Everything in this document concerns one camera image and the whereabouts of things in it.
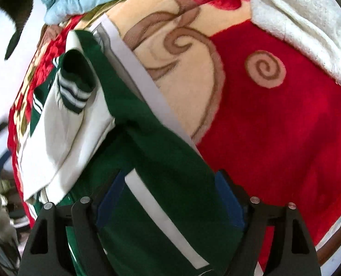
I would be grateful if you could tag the green white varsity jacket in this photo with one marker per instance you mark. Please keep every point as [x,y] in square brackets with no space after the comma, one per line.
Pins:
[157,207]

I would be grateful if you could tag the white fleece cloth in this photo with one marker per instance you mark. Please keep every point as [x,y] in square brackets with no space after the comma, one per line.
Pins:
[311,26]

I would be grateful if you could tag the clothes rack with garments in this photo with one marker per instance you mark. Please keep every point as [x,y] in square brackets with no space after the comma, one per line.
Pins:
[14,223]

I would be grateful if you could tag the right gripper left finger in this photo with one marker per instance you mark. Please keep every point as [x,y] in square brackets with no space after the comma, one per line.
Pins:
[65,239]

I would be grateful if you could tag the red floral blanket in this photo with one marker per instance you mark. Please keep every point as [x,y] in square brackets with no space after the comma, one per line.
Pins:
[254,105]

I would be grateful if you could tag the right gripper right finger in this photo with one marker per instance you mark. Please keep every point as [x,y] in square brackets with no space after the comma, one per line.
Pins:
[291,250]

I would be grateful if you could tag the white diamond pattern mat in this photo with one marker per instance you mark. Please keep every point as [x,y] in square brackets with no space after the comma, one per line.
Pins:
[135,76]

